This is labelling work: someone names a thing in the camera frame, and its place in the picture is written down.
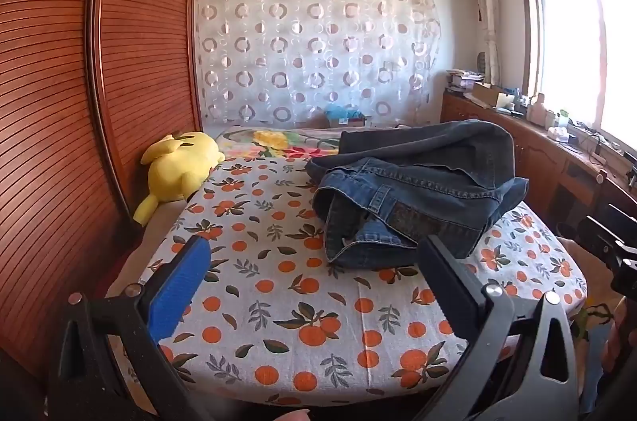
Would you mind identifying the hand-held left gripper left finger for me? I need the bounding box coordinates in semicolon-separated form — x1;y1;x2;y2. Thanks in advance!
47;234;212;421

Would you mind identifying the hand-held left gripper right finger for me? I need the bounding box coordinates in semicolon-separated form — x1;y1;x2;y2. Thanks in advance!
413;234;580;421

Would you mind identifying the person's left hand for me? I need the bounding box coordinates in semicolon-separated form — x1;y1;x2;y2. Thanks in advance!
269;408;312;421

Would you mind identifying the wooden cabinet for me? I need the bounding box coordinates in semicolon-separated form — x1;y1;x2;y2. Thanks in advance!
440;88;637;248

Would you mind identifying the orange fruit print bedsheet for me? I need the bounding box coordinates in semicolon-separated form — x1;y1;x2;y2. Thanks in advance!
112;157;588;407

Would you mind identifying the yellow plush toy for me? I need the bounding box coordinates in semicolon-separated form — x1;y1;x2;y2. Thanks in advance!
133;131;226;224

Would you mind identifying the white plastic container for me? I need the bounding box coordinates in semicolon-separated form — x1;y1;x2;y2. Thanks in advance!
528;93;548;124

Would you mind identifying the floral blanket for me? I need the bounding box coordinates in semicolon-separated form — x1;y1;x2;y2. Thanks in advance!
214;125;349;160

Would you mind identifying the cardboard box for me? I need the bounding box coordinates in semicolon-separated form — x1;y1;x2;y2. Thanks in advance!
470;82;518;108

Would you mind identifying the light blue bag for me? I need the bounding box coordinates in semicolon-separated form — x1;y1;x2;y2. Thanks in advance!
324;105;366;128

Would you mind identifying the stack of papers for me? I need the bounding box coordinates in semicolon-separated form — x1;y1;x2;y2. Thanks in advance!
445;69;486;92

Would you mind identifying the window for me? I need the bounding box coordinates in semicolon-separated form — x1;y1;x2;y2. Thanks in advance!
515;0;637;153

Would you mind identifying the white drape curtain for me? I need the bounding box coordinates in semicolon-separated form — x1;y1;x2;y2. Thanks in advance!
468;0;501;84

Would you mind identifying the circle pattern sheer curtain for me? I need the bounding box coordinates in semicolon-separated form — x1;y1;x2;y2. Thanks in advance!
195;0;441;128

